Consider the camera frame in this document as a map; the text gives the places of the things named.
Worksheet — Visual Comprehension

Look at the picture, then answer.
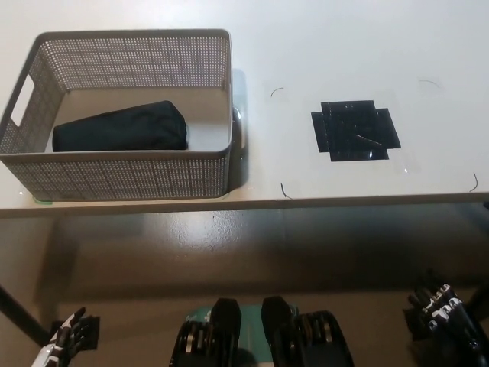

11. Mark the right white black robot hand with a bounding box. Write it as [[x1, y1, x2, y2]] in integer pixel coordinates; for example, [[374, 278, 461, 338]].
[[407, 269, 478, 345]]

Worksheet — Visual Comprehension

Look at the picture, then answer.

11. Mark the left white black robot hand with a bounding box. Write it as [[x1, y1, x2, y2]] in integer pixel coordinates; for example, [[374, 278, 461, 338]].
[[28, 307, 91, 367]]

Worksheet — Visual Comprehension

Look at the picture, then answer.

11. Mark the black fabric pencil case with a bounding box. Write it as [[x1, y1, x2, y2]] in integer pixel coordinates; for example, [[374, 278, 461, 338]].
[[52, 99, 189, 153]]

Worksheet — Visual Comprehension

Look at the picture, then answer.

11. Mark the black metal table leg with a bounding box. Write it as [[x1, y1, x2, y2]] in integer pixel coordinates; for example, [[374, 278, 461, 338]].
[[468, 282, 489, 320], [0, 284, 39, 345]]

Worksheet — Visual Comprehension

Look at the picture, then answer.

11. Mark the black ribbed robot body block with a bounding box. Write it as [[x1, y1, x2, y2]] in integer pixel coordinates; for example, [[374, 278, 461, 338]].
[[261, 296, 355, 367], [170, 297, 244, 367]]

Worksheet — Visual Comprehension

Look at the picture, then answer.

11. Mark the grey perforated plastic basket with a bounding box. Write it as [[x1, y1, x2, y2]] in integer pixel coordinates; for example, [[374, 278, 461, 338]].
[[0, 28, 235, 203]]

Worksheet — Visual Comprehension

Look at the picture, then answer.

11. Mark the black tape patch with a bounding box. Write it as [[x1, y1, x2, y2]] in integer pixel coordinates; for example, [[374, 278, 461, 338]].
[[310, 99, 402, 164]]

